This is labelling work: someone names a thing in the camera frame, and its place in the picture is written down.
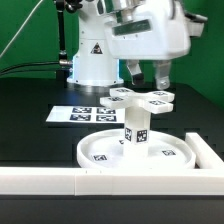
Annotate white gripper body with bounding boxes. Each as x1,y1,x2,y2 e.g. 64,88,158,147
103,0,190,60

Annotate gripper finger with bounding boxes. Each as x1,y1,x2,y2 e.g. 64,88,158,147
126,60,144,85
153,60,171,90

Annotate white cross-shaped table base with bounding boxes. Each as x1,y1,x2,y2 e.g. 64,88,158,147
100,87,175,114

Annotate white round table top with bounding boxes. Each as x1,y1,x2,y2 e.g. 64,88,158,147
77,129,196,170

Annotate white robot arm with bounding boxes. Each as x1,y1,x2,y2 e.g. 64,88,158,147
67,0,190,90

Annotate white marker sheet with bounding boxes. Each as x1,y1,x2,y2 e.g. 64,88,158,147
46,106,124,124

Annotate white L-shaped border fence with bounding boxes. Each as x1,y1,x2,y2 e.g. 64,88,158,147
0,132,224,196

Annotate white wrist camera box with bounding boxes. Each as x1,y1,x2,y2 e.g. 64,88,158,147
184,11,208,38

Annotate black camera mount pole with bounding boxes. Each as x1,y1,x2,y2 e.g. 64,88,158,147
53,0,82,81

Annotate black cables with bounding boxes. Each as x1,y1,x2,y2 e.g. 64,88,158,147
0,61,63,77

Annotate grey thin cable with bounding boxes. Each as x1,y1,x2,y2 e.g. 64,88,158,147
0,0,44,58

